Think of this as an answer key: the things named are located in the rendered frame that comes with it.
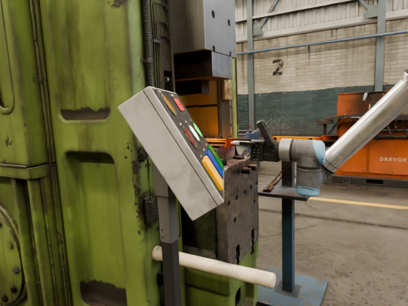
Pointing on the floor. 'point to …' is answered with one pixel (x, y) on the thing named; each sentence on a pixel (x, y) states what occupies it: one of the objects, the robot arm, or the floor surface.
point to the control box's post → (170, 249)
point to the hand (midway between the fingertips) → (234, 141)
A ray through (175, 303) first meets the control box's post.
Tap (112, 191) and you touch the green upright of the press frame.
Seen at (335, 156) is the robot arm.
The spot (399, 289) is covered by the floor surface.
